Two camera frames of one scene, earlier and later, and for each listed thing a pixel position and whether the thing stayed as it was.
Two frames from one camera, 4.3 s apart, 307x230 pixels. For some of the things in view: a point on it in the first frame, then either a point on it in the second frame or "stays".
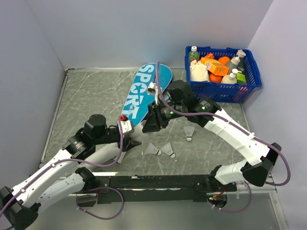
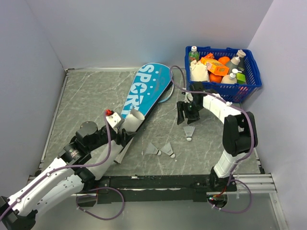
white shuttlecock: (168, 149) stays
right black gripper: (151, 125) -> (181, 106)
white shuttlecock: (152, 149) stays
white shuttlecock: (189, 130) stays
